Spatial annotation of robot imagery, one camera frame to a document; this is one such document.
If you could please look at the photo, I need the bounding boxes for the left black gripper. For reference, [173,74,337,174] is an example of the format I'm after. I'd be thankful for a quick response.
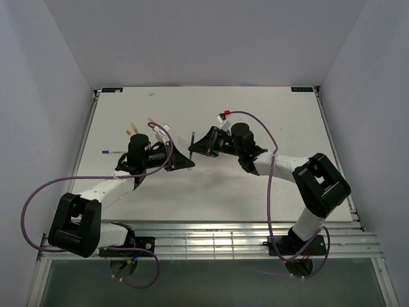
[143,141,195,173]

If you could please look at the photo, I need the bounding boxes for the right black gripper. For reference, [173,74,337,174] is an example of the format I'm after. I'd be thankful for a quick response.
[190,125,243,157]

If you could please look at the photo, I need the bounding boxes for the green pen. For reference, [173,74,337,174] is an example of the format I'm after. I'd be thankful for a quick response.
[189,132,195,160]

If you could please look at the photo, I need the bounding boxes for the yellow pen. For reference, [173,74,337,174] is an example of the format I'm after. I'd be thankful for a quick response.
[130,122,139,134]

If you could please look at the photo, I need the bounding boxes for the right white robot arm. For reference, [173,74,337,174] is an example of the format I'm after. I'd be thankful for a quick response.
[189,123,351,254]

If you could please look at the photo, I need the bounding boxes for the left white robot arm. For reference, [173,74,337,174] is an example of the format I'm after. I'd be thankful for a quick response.
[48,134,195,258]

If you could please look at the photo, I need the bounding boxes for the purple capped marker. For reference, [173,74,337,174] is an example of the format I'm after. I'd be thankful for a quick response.
[102,150,127,154]

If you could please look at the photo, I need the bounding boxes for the left blue label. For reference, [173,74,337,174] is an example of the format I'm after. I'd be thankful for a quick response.
[101,88,123,93]

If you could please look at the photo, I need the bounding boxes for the blue label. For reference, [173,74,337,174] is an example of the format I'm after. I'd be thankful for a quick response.
[291,87,314,93]
[101,88,123,93]

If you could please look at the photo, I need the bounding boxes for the right blue label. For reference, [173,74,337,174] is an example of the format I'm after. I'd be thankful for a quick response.
[291,87,314,93]

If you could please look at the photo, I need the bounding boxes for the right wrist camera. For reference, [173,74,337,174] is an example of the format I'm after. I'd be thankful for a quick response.
[217,110,231,136]

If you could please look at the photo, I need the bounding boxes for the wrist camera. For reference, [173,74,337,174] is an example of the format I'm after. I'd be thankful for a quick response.
[217,110,231,136]
[154,124,171,143]

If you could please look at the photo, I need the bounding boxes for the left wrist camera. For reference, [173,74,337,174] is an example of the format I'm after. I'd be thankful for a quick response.
[154,124,171,143]

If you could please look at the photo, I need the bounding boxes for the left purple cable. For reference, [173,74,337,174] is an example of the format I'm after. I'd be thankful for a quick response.
[20,123,175,289]

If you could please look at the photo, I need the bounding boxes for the purple cable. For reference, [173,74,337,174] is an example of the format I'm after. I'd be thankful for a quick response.
[20,123,175,289]
[229,110,332,279]

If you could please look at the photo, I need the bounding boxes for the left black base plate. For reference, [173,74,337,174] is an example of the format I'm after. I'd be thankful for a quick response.
[98,236,156,258]

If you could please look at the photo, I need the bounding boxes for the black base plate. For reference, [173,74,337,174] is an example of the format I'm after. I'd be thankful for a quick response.
[98,236,156,258]
[262,235,327,256]

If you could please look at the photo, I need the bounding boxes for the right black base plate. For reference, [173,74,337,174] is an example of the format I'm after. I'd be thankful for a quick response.
[262,235,327,256]

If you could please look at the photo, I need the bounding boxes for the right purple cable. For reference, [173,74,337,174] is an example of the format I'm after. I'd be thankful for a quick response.
[229,110,332,279]

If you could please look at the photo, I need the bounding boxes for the aluminium frame rails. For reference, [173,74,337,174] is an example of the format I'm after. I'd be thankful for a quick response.
[36,220,384,262]

